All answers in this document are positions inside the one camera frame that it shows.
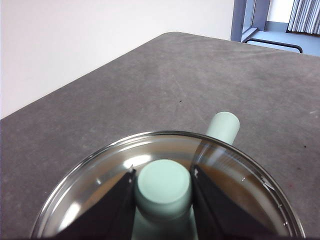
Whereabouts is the grey striped curtain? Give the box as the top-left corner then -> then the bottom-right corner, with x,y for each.
285,0 -> 320,35

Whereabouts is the black metal bar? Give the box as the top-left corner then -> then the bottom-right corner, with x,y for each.
242,37 -> 304,55

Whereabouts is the small green steamer pot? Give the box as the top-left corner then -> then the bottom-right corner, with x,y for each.
31,111 -> 306,239

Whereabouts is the glass lid with green knob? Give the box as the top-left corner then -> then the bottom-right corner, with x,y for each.
31,129 -> 306,239

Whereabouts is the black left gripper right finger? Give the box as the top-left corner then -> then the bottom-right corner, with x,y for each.
191,164 -> 275,239

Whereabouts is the blue-grey window frame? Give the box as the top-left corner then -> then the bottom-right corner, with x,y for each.
230,0 -> 273,44

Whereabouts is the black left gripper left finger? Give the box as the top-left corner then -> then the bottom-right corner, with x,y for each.
53,167 -> 138,239

